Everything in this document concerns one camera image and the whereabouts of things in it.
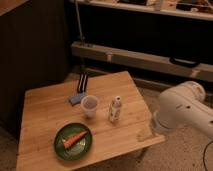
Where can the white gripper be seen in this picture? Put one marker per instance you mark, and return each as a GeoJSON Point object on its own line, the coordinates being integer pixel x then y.
{"type": "Point", "coordinates": [159, 127]}

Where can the small white bottle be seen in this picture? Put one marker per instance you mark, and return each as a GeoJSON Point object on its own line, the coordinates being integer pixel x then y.
{"type": "Point", "coordinates": [115, 109]}

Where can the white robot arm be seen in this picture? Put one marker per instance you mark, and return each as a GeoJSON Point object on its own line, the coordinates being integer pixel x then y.
{"type": "Point", "coordinates": [183, 104]}

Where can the long grey wooden beam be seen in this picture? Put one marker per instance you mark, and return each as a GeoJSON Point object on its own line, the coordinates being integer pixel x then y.
{"type": "Point", "coordinates": [141, 60]}

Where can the clear plastic cup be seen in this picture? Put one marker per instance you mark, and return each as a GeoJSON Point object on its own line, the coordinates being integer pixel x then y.
{"type": "Point", "coordinates": [89, 105]}

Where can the green round plate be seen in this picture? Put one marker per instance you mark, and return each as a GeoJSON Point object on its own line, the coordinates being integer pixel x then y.
{"type": "Point", "coordinates": [79, 148]}

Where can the black white striped object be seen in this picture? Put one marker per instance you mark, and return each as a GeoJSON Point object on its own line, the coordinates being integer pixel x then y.
{"type": "Point", "coordinates": [82, 83]}

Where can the blue sponge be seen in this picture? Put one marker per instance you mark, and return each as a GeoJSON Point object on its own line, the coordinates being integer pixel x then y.
{"type": "Point", "coordinates": [76, 99]}

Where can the orange carrot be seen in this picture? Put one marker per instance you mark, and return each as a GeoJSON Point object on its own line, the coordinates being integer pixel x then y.
{"type": "Point", "coordinates": [68, 143]}

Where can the metal pole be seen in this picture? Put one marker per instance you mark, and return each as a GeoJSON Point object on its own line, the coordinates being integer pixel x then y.
{"type": "Point", "coordinates": [81, 36]}

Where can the cluttered shelf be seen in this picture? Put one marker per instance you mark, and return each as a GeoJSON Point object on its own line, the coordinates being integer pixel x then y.
{"type": "Point", "coordinates": [155, 8]}

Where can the black handle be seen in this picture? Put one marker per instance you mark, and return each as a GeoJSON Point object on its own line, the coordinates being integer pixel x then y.
{"type": "Point", "coordinates": [187, 64]}

